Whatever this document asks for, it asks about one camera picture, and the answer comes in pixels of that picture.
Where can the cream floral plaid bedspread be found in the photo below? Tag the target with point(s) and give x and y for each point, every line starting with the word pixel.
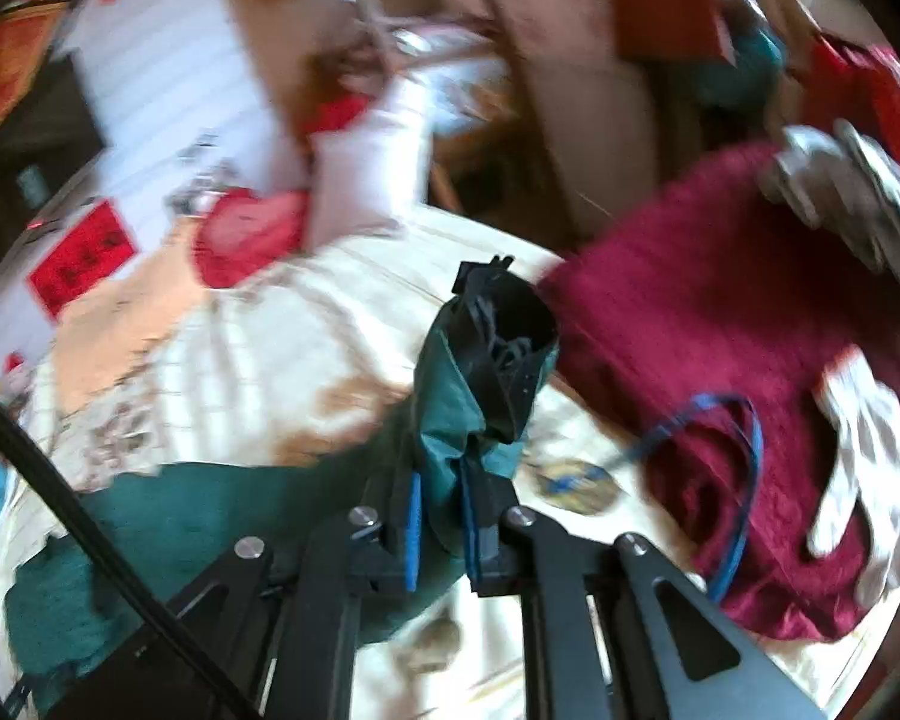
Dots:
pixel 306 357

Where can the red banner with black calligraphy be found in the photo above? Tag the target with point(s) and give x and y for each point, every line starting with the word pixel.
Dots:
pixel 94 249

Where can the wall-mounted black television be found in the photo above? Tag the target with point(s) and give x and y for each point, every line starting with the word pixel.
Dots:
pixel 47 144

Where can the pale pink square pillow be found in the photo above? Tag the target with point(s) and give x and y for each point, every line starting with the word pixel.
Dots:
pixel 372 173

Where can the wooden chair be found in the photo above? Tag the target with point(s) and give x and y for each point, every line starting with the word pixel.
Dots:
pixel 484 111

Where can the peach ruffled pillow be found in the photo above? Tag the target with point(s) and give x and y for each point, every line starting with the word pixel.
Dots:
pixel 105 334

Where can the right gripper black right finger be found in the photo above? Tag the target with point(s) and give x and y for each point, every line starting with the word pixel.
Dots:
pixel 491 564

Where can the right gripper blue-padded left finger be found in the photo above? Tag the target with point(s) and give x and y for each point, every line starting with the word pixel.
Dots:
pixel 393 554

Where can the dark green quilted puffer jacket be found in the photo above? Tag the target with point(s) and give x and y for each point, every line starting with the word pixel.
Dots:
pixel 189 593

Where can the white work glove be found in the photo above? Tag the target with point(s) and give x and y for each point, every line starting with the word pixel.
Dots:
pixel 843 182
pixel 866 473

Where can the dark red velvet cloth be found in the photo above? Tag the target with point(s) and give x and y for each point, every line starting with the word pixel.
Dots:
pixel 710 288

